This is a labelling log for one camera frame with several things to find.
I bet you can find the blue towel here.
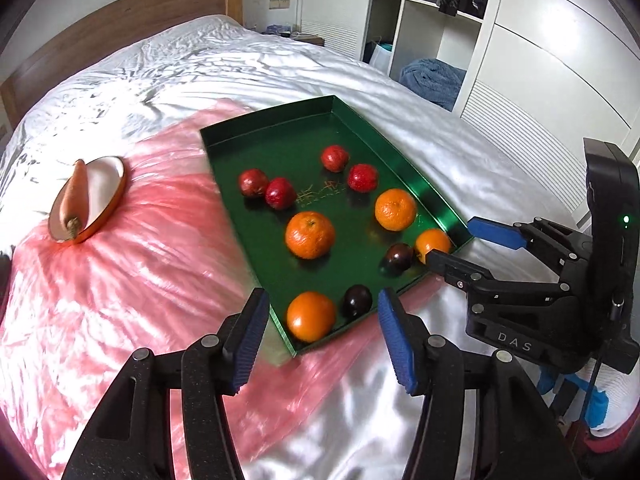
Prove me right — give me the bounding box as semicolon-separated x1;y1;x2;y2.
399;58;467;111

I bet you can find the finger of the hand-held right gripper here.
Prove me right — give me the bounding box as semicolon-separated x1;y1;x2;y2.
424;248;582;307
467;216;593;274

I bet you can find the dark purple plum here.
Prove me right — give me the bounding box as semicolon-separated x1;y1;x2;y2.
383;243;415;275
341;284;373;318

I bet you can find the orange oval dish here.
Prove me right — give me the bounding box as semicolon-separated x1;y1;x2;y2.
48;156;127;246

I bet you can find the carrot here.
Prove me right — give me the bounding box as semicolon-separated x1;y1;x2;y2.
59;159;89;241

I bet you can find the green rectangular tray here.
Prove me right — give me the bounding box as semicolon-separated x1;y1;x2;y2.
200;95;475;357

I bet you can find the person's right hand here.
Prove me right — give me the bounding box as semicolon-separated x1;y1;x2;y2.
537;362;611;423

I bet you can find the pink plastic sheet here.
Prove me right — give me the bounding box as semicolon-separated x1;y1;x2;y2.
0;100;441;480

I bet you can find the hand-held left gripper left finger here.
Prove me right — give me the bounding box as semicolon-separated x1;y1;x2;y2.
60;287;271;480

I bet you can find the orange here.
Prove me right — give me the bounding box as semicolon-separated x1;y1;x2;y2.
286;291;337;343
285;211;336;260
415;228;452;263
374;188;418;232

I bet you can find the white shopping bag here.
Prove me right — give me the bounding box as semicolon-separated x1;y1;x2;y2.
367;42;396;73

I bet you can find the black cable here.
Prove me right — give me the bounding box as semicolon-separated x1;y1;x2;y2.
582;300;623;426

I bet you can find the small red apple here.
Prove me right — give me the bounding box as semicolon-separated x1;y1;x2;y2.
238;168;270;198
265;177;297;210
320;144;350;173
347;163;380;193

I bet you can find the wooden headboard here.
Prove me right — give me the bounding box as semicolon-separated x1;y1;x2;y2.
0;0;244;128

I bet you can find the white wardrobe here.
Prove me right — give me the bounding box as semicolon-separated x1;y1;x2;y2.
300;0;640;231

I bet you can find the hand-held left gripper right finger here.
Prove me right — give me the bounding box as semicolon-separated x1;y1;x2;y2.
377;287;583;480

